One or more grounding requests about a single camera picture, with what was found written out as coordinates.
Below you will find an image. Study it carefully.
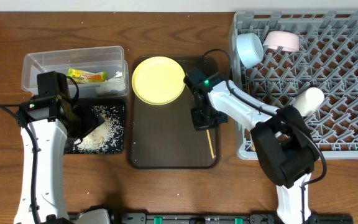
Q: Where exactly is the pile of rice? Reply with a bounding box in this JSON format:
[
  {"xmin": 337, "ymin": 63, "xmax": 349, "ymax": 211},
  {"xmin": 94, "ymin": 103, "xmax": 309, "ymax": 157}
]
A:
[{"xmin": 73, "ymin": 105, "xmax": 124, "ymax": 154}]

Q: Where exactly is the green orange snack wrapper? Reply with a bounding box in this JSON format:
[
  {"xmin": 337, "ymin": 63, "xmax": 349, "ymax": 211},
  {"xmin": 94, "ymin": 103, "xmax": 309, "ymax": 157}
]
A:
[{"xmin": 67, "ymin": 68, "xmax": 107, "ymax": 83}]

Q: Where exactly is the light blue bowl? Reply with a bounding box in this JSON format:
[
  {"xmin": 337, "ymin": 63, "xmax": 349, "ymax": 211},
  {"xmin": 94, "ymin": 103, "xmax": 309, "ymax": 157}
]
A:
[{"xmin": 236, "ymin": 33, "xmax": 264, "ymax": 68}]

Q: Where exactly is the white cup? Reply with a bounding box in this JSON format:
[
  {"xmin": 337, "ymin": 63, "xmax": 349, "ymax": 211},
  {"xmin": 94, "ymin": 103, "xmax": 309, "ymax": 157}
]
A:
[{"xmin": 293, "ymin": 87, "xmax": 324, "ymax": 117}]

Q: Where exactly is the white pink bowl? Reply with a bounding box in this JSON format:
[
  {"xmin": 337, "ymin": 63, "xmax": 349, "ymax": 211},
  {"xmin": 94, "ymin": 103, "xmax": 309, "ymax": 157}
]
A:
[{"xmin": 263, "ymin": 31, "xmax": 300, "ymax": 52}]

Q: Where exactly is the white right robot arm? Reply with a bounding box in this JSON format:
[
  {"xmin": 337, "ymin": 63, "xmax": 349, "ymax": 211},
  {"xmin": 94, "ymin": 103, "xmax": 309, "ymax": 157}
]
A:
[{"xmin": 185, "ymin": 78, "xmax": 327, "ymax": 223}]

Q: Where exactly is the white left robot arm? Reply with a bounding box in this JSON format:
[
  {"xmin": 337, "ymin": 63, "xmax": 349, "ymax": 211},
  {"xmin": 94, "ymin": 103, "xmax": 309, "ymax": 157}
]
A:
[{"xmin": 14, "ymin": 95, "xmax": 104, "ymax": 223}]

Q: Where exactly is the grey dishwasher rack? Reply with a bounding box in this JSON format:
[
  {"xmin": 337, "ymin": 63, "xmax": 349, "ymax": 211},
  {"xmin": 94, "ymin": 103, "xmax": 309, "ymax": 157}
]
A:
[{"xmin": 229, "ymin": 11, "xmax": 358, "ymax": 159}]

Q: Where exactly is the black plastic tray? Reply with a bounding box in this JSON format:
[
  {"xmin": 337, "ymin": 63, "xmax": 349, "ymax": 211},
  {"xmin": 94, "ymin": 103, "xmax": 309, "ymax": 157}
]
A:
[{"xmin": 63, "ymin": 97, "xmax": 127, "ymax": 155}]

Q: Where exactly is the brown serving tray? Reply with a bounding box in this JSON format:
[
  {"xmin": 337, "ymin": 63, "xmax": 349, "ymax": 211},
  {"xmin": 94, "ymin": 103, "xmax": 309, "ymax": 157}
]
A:
[{"xmin": 127, "ymin": 55, "xmax": 222, "ymax": 170}]

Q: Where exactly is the clear plastic bin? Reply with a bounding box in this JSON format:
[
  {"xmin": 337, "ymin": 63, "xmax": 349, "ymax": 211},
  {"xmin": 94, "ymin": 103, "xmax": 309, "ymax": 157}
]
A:
[{"xmin": 21, "ymin": 46, "xmax": 129, "ymax": 98}]

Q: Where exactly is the yellow plate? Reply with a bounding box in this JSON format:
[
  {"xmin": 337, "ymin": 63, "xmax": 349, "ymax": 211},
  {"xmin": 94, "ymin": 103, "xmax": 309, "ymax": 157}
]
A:
[{"xmin": 132, "ymin": 56, "xmax": 185, "ymax": 106}]

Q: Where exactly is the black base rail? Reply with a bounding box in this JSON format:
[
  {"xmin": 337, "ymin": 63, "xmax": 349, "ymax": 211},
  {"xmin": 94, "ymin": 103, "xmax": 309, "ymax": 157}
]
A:
[{"xmin": 111, "ymin": 213, "xmax": 354, "ymax": 224}]

